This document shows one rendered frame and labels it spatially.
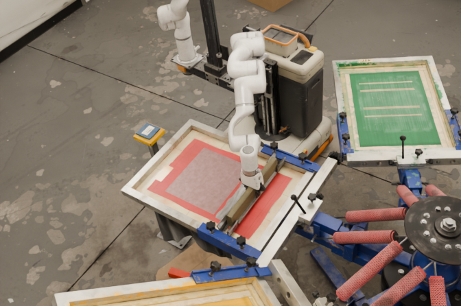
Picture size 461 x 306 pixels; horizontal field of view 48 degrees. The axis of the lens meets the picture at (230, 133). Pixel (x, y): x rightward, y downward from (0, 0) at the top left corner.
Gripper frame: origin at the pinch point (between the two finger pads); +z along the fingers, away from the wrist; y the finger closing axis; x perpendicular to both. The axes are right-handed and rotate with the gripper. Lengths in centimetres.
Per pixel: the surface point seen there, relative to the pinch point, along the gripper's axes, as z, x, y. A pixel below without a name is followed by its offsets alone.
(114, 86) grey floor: 102, -111, 230
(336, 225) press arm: -2.7, 0.4, -42.9
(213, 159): 6.0, -12.2, 32.3
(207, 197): 5.9, 10.3, 20.4
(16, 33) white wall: 86, -115, 367
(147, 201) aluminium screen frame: 2, 28, 43
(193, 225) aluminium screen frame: 2.4, 28.4, 14.7
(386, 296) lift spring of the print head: -17, 29, -75
